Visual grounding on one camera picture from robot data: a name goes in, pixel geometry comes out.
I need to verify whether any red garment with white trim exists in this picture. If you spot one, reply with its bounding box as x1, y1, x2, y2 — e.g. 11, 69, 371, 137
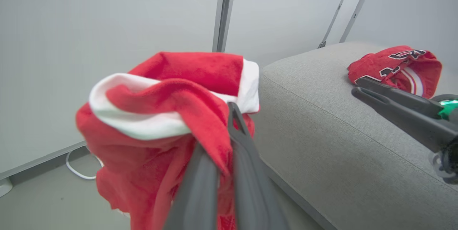
75, 51, 261, 230

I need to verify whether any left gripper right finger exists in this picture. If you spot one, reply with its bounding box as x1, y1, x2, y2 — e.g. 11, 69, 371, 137
227, 102, 291, 230

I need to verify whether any white looped cable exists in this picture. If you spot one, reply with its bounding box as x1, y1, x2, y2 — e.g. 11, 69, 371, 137
65, 147, 104, 181

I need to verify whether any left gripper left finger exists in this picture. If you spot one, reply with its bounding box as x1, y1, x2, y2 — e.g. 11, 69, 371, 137
163, 143, 219, 230

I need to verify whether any grey fabric sofa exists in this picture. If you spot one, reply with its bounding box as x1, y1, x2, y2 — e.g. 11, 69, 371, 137
250, 42, 458, 230

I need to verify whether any red jersey with black numbers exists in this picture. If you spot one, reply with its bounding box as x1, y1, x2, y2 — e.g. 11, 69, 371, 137
347, 45, 443, 99

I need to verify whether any large white partition panel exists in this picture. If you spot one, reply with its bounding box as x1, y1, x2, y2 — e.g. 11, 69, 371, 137
0, 0, 238, 180

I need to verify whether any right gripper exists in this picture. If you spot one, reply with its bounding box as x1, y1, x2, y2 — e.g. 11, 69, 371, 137
351, 77, 458, 185

